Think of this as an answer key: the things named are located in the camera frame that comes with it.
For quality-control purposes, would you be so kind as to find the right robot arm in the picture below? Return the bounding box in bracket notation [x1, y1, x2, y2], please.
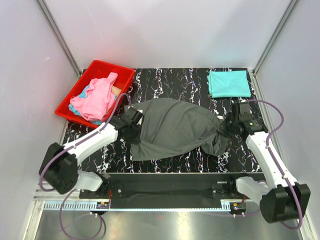
[223, 100, 311, 230]

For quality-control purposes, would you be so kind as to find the aluminium cross rail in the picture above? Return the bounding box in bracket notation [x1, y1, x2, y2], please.
[23, 181, 320, 240]

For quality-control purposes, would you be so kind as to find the pink t-shirt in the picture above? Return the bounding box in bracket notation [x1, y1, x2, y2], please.
[70, 72, 121, 121]

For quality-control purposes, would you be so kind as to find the left aluminium frame post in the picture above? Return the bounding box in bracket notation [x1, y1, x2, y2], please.
[35, 0, 82, 77]

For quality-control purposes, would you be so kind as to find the right aluminium frame post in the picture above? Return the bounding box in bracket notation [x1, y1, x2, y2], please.
[252, 0, 301, 75]

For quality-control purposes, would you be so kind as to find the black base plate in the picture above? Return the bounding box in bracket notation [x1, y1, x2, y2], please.
[79, 172, 264, 211]

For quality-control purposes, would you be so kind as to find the aluminium frame post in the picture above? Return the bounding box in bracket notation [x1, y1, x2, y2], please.
[35, 0, 82, 77]
[252, 0, 301, 75]

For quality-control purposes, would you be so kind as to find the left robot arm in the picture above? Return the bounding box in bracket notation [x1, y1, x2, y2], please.
[39, 107, 144, 198]

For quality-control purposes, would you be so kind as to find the folded teal t-shirt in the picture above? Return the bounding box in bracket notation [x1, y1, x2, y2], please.
[208, 70, 251, 98]

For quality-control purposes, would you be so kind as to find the dark grey t-shirt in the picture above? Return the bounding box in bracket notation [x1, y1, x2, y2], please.
[131, 97, 229, 161]

